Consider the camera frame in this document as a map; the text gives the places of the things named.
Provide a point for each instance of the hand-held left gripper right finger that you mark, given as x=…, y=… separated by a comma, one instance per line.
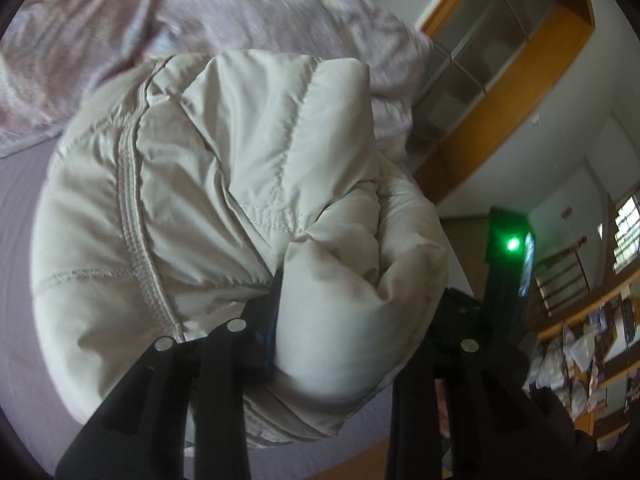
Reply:
x=452, y=322

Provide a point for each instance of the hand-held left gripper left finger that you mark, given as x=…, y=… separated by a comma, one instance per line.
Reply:
x=230, y=375

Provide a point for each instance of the beige puffer jacket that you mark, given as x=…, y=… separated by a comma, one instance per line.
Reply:
x=225, y=220

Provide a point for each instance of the cluttered wooden shelves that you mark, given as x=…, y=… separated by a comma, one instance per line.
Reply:
x=585, y=340

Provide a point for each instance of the window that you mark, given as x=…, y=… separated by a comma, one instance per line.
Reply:
x=627, y=235

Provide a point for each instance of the wooden wardrobe with glass doors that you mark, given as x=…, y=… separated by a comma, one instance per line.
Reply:
x=505, y=60

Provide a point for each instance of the pink floral duvet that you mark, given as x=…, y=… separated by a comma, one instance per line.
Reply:
x=175, y=20

